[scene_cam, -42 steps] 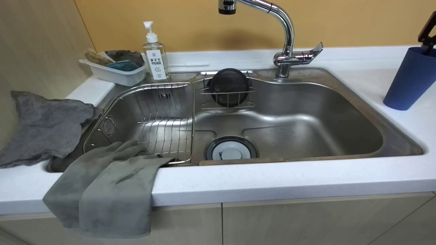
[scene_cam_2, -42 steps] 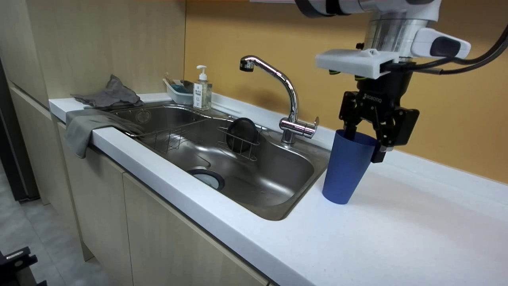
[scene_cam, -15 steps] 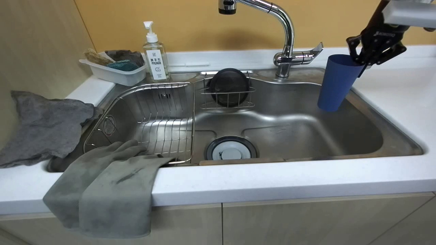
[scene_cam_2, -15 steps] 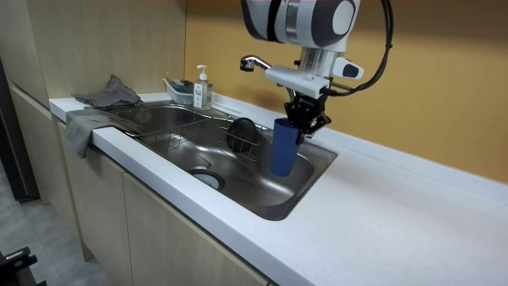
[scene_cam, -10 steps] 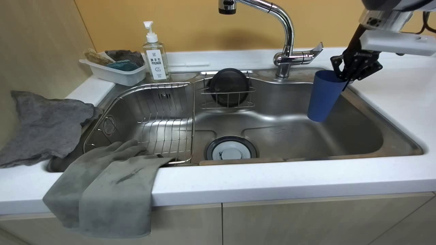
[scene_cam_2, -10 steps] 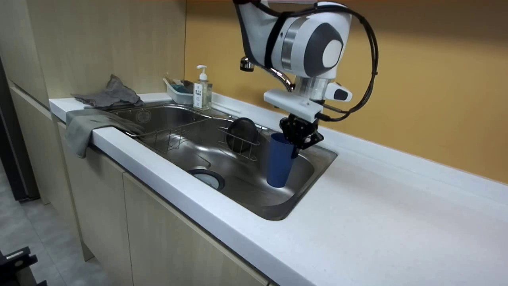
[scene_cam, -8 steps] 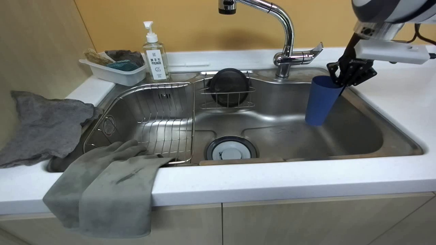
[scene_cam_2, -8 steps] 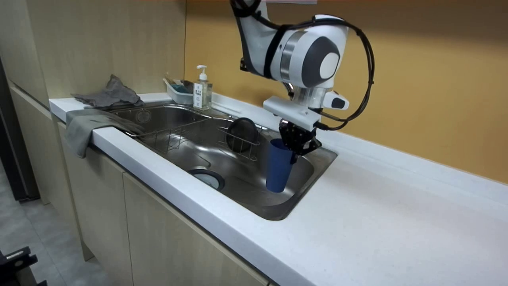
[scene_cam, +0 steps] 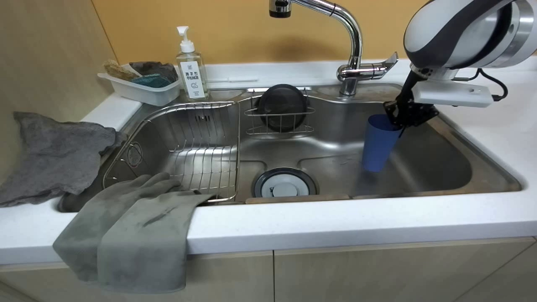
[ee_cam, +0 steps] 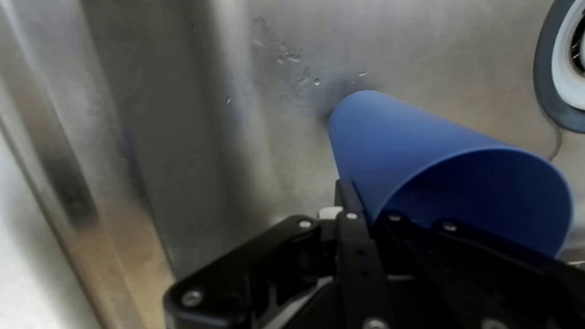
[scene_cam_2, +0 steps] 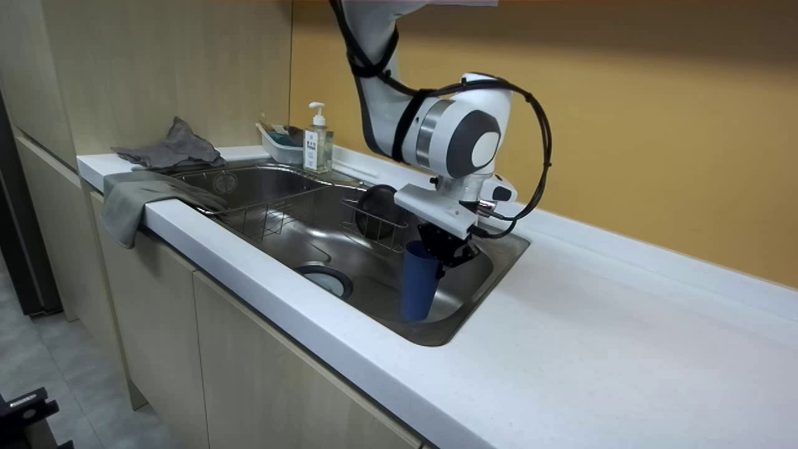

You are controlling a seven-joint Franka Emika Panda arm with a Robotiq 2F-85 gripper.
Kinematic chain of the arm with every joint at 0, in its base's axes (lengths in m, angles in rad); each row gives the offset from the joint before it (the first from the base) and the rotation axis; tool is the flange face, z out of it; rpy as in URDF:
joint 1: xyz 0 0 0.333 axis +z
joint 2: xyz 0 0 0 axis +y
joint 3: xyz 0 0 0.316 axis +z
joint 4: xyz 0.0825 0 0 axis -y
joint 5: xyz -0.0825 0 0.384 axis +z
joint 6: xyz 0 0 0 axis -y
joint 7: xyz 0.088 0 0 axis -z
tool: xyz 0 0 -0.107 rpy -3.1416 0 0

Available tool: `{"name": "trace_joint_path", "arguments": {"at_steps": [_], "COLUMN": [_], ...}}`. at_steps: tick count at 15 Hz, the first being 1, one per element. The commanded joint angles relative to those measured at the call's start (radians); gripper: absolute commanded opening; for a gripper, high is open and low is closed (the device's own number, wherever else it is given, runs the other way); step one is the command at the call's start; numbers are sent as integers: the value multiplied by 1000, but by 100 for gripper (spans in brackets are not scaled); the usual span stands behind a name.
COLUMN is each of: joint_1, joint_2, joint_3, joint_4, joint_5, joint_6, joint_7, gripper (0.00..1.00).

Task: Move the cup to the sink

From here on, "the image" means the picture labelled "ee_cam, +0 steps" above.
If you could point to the sink drain strainer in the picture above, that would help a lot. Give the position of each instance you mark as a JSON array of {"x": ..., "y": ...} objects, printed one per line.
[{"x": 564, "y": 64}]

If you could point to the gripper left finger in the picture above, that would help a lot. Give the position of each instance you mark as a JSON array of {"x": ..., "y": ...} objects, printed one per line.
[{"x": 347, "y": 256}]

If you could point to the stainless steel sink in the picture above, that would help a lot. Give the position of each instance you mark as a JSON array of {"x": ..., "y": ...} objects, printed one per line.
[{"x": 256, "y": 114}]

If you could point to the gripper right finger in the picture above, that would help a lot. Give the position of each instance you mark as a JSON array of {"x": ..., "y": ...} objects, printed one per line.
[{"x": 480, "y": 269}]

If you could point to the blue plastic cup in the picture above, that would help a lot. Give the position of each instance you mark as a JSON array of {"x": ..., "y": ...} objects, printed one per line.
[{"x": 438, "y": 155}]

